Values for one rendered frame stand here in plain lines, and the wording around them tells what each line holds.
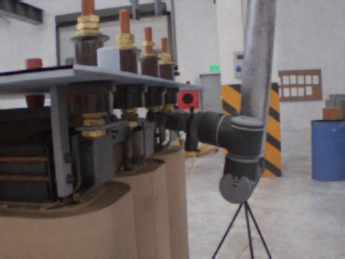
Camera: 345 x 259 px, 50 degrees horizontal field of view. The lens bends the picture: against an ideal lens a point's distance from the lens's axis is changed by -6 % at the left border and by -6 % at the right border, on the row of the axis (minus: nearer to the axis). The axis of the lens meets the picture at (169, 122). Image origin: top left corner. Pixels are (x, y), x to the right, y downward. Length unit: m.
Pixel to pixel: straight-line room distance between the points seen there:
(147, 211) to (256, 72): 0.58
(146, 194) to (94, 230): 0.45
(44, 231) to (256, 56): 0.85
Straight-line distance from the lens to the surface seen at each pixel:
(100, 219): 0.89
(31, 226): 0.87
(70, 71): 0.53
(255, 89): 1.31
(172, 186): 1.73
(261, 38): 1.30
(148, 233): 1.33
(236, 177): 1.21
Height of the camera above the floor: 1.31
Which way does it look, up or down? 3 degrees down
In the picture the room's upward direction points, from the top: 3 degrees counter-clockwise
